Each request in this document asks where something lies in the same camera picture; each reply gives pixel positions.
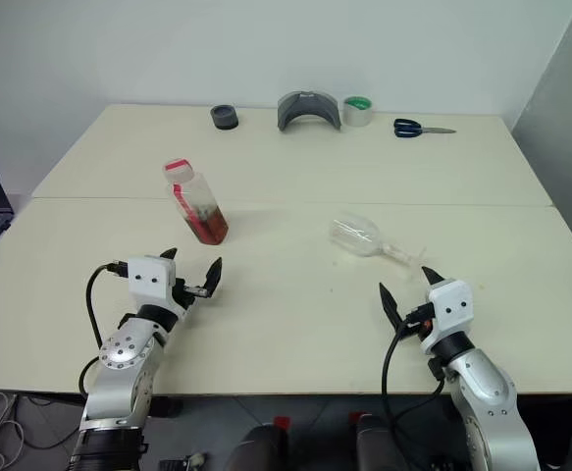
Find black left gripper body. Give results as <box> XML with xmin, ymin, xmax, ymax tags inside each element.
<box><xmin>170</xmin><ymin>277</ymin><xmax>208</xmax><ymax>312</ymax></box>

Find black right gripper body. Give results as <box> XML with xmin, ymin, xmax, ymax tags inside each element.
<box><xmin>402</xmin><ymin>302</ymin><xmax>437</xmax><ymax>341</ymax></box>

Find clear bottle with red contents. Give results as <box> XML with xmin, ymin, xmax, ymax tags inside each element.
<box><xmin>160</xmin><ymin>166</ymin><xmax>231</xmax><ymax>245</ymax></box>

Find clear drinking glass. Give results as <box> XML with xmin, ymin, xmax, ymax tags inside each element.
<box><xmin>329</xmin><ymin>210</ymin><xmax>430</xmax><ymax>285</ymax></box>

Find red and white bottle cap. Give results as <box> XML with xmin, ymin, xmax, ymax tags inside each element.
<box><xmin>160</xmin><ymin>157</ymin><xmax>195</xmax><ymax>186</ymax></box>

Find dark rounded shape red tag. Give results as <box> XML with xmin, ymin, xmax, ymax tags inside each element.
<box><xmin>347</xmin><ymin>411</ymin><xmax>400</xmax><ymax>471</ymax></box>
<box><xmin>225</xmin><ymin>416</ymin><xmax>292</xmax><ymax>471</ymax></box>

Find small black floor device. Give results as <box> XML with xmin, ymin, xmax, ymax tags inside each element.
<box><xmin>159</xmin><ymin>452</ymin><xmax>209</xmax><ymax>471</ymax></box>

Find silver tape roll green core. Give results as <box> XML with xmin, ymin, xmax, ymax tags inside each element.
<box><xmin>341</xmin><ymin>95</ymin><xmax>375</xmax><ymax>129</ymax></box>

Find grey curved visor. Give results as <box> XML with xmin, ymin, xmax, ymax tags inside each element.
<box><xmin>276</xmin><ymin>89</ymin><xmax>342</xmax><ymax>133</ymax></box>

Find grey partition panel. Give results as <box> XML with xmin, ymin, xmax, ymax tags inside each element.
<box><xmin>509</xmin><ymin>0</ymin><xmax>572</xmax><ymax>300</ymax></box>

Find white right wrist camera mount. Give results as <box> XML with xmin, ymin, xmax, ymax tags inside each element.
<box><xmin>419</xmin><ymin>279</ymin><xmax>475</xmax><ymax>353</ymax></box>

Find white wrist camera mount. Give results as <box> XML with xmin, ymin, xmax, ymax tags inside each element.
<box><xmin>127</xmin><ymin>254</ymin><xmax>192</xmax><ymax>320</ymax></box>
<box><xmin>419</xmin><ymin>279</ymin><xmax>475</xmax><ymax>353</ymax></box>

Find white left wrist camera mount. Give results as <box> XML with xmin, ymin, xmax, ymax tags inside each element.
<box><xmin>127</xmin><ymin>254</ymin><xmax>192</xmax><ymax>320</ymax></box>

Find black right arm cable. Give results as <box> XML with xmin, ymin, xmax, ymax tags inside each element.
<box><xmin>381</xmin><ymin>313</ymin><xmax>447</xmax><ymax>445</ymax></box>

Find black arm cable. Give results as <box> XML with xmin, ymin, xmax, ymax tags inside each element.
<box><xmin>381</xmin><ymin>313</ymin><xmax>447</xmax><ymax>445</ymax></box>
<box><xmin>78</xmin><ymin>261</ymin><xmax>130</xmax><ymax>396</ymax></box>

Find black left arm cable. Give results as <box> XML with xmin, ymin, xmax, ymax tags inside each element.
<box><xmin>78</xmin><ymin>261</ymin><xmax>130</xmax><ymax>396</ymax></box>

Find blue handled scissors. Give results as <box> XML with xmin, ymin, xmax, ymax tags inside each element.
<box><xmin>393</xmin><ymin>117</ymin><xmax>458</xmax><ymax>139</ymax></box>

